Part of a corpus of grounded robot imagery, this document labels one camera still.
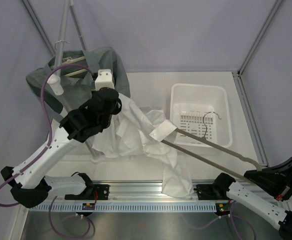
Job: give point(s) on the grey clothes hanger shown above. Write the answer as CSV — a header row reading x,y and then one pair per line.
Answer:
x,y
242,148

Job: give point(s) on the aluminium mounting rail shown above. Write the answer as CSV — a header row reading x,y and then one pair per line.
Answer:
x,y
152,191

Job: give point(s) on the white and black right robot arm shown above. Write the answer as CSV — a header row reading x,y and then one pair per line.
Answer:
x,y
226,186

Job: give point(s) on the grey-green shirt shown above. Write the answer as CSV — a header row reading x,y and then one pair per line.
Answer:
x,y
78,90

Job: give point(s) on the beige clothes hanger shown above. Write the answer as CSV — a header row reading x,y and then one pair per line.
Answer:
x,y
74,65

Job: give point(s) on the aluminium frame post right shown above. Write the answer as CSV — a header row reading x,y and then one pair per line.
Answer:
x,y
261,35

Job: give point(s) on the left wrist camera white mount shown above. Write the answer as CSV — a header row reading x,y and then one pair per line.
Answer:
x,y
104,79

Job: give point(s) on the white slotted cable duct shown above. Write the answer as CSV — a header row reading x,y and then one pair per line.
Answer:
x,y
127,207

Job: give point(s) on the white shirt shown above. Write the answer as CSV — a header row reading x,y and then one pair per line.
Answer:
x,y
139,131

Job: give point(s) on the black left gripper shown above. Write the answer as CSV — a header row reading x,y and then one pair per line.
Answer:
x,y
116,108

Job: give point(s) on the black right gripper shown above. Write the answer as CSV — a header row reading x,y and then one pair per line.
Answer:
x,y
275,179

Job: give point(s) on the grey clothes rack stand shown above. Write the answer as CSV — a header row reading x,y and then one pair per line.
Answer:
x,y
69,6

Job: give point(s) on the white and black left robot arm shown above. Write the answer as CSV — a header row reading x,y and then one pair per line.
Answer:
x,y
30,184

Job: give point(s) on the aluminium frame post left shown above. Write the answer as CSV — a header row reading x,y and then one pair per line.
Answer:
x,y
34,18

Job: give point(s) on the white plastic basket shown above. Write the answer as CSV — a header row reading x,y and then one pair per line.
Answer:
x,y
203,111

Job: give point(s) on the aluminium frame post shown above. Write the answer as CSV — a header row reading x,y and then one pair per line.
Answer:
x,y
261,35
34,18

